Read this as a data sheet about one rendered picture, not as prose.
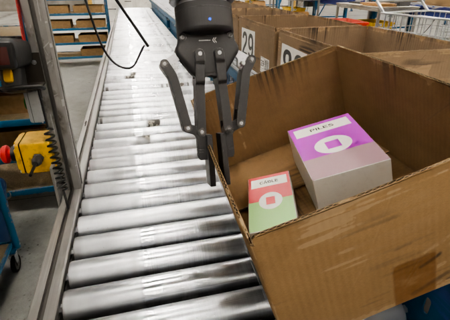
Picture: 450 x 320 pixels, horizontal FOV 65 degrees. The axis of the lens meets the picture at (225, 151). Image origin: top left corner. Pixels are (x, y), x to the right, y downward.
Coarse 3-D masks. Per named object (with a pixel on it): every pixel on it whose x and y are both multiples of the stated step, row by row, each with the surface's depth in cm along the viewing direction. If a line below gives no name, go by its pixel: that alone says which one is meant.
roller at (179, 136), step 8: (136, 136) 108; (144, 136) 108; (152, 136) 108; (160, 136) 108; (168, 136) 108; (176, 136) 109; (184, 136) 109; (192, 136) 110; (96, 144) 104; (104, 144) 104; (112, 144) 104; (120, 144) 105; (128, 144) 105; (136, 144) 106
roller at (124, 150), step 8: (144, 144) 102; (152, 144) 102; (160, 144) 102; (168, 144) 103; (176, 144) 103; (184, 144) 103; (192, 144) 104; (96, 152) 98; (104, 152) 98; (112, 152) 99; (120, 152) 99; (128, 152) 100; (136, 152) 100; (144, 152) 101; (152, 152) 101
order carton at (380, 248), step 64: (320, 64) 66; (384, 64) 53; (256, 128) 70; (384, 128) 59; (448, 128) 44; (384, 192) 31; (448, 192) 33; (256, 256) 31; (320, 256) 33; (384, 256) 35; (448, 256) 37
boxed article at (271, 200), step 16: (272, 176) 59; (288, 176) 58; (256, 192) 57; (272, 192) 55; (288, 192) 54; (256, 208) 53; (272, 208) 52; (288, 208) 51; (256, 224) 50; (272, 224) 49
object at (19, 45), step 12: (0, 36) 61; (12, 36) 61; (0, 48) 57; (12, 48) 58; (24, 48) 63; (0, 60) 57; (12, 60) 58; (24, 60) 62; (0, 72) 63; (12, 72) 63; (24, 72) 66; (12, 84) 64; (24, 84) 66
